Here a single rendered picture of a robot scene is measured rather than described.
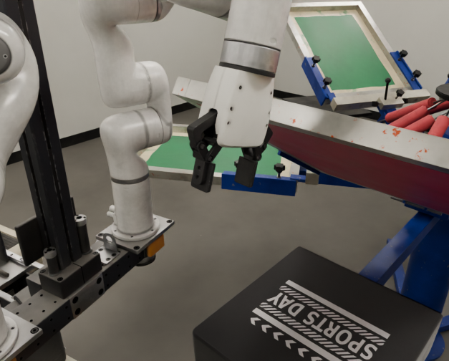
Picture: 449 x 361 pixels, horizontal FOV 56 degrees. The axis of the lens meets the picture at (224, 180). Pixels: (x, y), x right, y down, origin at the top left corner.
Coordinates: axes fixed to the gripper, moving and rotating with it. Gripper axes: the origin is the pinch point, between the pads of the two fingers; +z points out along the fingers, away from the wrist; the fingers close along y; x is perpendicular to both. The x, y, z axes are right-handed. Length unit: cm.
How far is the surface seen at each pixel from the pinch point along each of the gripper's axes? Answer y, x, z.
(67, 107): -193, -380, 53
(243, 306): -42, -18, 44
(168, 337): -101, -95, 125
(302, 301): -53, -7, 40
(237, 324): -36, -15, 45
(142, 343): -90, -102, 128
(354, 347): -49, 11, 41
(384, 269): -85, 2, 34
